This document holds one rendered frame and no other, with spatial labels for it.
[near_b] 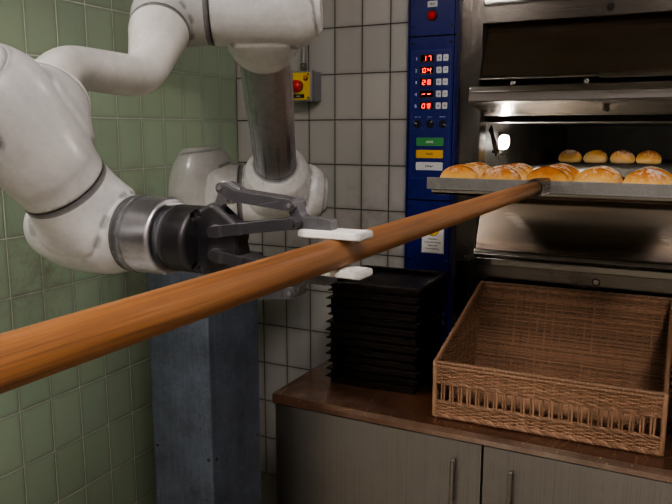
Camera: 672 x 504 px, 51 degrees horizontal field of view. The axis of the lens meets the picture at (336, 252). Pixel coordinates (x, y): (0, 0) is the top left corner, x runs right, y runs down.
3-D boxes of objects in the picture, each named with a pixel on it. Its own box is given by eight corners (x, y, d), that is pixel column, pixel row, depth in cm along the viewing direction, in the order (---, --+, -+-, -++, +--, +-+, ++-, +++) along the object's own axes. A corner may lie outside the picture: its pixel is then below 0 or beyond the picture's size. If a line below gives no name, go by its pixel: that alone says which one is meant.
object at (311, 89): (296, 102, 245) (295, 72, 244) (321, 102, 241) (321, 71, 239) (285, 101, 239) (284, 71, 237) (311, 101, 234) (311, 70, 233)
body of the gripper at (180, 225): (196, 196, 83) (262, 200, 78) (198, 268, 84) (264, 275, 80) (151, 202, 76) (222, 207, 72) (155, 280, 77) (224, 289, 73)
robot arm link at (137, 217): (165, 265, 87) (204, 269, 85) (111, 279, 79) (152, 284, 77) (162, 191, 86) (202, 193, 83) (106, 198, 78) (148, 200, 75)
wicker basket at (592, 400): (475, 363, 227) (478, 278, 222) (670, 390, 203) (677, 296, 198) (427, 417, 184) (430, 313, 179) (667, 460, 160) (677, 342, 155)
